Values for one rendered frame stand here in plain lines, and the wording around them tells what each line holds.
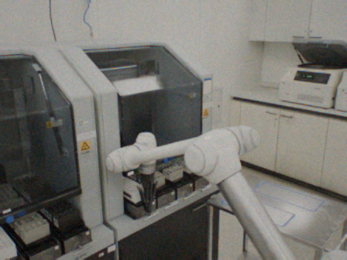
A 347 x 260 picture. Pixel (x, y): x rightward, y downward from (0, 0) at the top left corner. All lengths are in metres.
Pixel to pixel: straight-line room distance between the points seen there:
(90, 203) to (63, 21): 1.50
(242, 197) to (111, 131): 0.81
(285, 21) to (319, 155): 1.48
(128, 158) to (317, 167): 2.62
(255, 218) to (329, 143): 2.61
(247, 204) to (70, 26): 2.06
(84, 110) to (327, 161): 2.74
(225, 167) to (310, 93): 2.62
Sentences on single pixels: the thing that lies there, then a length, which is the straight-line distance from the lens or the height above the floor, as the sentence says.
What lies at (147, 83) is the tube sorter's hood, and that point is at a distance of 1.88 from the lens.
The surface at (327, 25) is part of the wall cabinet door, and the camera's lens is 3.93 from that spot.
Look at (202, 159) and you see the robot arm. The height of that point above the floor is 1.32.
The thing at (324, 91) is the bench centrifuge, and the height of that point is 1.07.
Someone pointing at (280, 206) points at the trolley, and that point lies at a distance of 1.93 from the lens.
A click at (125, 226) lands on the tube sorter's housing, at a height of 0.73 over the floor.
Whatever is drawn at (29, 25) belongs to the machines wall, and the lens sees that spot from 2.70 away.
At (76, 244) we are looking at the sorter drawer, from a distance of 1.75.
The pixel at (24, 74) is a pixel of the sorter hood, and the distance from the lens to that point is 1.73.
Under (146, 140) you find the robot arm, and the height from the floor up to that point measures 1.19.
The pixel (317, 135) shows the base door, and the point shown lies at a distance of 3.77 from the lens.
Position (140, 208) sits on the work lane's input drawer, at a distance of 1.89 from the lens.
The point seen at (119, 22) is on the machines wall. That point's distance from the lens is 3.05.
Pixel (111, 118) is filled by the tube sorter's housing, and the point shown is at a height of 1.30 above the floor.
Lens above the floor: 1.76
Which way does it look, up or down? 18 degrees down
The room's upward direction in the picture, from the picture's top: 1 degrees counter-clockwise
